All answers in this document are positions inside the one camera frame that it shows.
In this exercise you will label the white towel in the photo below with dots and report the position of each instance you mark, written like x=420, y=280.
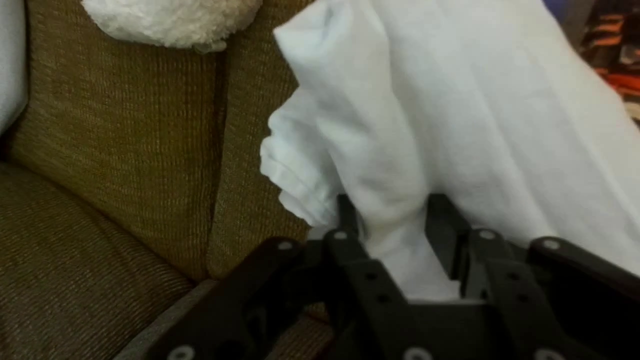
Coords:
x=466, y=101

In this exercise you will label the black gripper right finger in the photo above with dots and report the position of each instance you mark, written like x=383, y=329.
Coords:
x=533, y=300

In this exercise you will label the white plush toy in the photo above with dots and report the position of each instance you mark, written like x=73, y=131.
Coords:
x=173, y=20

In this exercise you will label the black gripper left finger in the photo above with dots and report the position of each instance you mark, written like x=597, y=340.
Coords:
x=320, y=306

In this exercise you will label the brown fabric sofa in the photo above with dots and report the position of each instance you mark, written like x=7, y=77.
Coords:
x=121, y=166

